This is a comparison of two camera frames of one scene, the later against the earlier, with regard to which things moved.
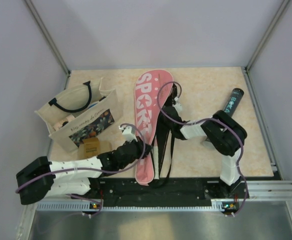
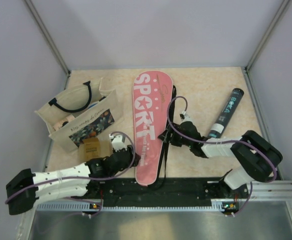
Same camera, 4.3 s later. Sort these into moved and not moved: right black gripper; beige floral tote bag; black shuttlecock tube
Moved: right black gripper
Not moved: beige floral tote bag; black shuttlecock tube
